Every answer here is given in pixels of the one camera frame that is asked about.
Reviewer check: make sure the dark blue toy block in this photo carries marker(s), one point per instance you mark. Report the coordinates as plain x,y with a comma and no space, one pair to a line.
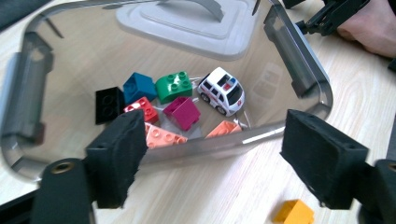
138,87

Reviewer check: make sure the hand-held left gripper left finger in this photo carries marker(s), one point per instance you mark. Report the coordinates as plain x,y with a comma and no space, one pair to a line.
116,158

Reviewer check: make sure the long salmon toy block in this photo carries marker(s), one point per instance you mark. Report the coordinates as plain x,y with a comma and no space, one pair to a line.
224,130

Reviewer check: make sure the magenta toy block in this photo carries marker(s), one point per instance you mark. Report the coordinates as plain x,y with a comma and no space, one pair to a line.
183,113

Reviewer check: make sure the pink toy block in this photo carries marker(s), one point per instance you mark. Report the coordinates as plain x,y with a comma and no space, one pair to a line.
165,138

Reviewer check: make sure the orange toy block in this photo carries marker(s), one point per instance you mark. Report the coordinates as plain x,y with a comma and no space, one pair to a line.
294,213

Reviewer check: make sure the translucent brown storage box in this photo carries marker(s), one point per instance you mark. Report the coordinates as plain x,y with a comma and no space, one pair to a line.
93,62

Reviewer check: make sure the green toy block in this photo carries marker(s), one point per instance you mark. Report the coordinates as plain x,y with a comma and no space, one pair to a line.
172,88

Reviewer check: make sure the white box lid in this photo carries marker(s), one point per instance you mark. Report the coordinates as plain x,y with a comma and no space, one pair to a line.
186,34

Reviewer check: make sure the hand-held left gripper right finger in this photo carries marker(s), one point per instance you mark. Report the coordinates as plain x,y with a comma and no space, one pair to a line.
327,158

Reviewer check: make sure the red toy block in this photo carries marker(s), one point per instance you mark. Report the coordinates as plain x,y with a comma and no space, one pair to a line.
144,109

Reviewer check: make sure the black toy block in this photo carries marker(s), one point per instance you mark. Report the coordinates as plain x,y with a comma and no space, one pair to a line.
107,104

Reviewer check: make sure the white toy car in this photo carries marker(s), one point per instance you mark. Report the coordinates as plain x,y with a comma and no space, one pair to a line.
222,91

